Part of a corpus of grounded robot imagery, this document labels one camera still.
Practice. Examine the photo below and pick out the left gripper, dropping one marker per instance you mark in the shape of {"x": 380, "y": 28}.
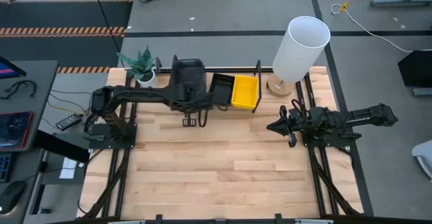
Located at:
{"x": 190, "y": 104}

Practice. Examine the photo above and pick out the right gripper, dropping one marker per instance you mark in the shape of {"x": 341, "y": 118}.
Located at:
{"x": 295, "y": 124}

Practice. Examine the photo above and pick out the yellow slotted plastic basket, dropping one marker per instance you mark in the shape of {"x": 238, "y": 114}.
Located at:
{"x": 245, "y": 90}
{"x": 242, "y": 107}

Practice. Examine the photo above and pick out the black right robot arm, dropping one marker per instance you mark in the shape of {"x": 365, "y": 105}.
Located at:
{"x": 364, "y": 116}

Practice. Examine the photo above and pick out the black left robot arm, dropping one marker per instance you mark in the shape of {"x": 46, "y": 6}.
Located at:
{"x": 141, "y": 96}

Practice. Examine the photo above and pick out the green plant in white pot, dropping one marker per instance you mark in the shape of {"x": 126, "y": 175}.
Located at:
{"x": 147, "y": 81}

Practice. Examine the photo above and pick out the white shade lamp wooden base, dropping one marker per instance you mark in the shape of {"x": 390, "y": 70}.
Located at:
{"x": 297, "y": 52}

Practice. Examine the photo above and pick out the black power brick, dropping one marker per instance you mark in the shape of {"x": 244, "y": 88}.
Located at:
{"x": 68, "y": 121}

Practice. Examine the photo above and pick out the black equipment box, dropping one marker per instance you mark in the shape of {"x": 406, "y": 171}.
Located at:
{"x": 64, "y": 149}

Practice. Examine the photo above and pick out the white paper sheet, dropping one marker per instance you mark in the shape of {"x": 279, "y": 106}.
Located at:
{"x": 68, "y": 168}

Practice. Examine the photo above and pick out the gray stand foot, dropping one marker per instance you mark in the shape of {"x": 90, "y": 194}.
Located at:
{"x": 423, "y": 91}

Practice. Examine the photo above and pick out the black floor box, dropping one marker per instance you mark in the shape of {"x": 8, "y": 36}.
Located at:
{"x": 416, "y": 69}

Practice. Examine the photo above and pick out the gray side desk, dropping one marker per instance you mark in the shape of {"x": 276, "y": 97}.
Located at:
{"x": 40, "y": 79}

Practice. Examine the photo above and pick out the tablet with red edge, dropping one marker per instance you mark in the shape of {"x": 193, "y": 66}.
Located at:
{"x": 13, "y": 129}

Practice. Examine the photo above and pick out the black computer monitor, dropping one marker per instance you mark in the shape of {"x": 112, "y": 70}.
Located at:
{"x": 8, "y": 69}

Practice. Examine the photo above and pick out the black keyboard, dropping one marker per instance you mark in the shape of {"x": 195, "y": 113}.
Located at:
{"x": 5, "y": 166}

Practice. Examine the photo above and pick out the black computer mouse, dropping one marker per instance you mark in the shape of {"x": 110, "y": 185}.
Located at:
{"x": 11, "y": 195}

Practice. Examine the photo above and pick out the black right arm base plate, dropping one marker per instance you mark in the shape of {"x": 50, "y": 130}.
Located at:
{"x": 324, "y": 142}

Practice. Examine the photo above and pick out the wooden shelf black metal frame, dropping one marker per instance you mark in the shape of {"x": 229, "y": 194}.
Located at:
{"x": 209, "y": 77}

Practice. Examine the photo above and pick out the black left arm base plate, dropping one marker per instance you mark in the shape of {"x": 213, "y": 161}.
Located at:
{"x": 101, "y": 145}

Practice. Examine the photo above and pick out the black aluminium table frame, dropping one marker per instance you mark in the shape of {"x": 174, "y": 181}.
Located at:
{"x": 253, "y": 222}

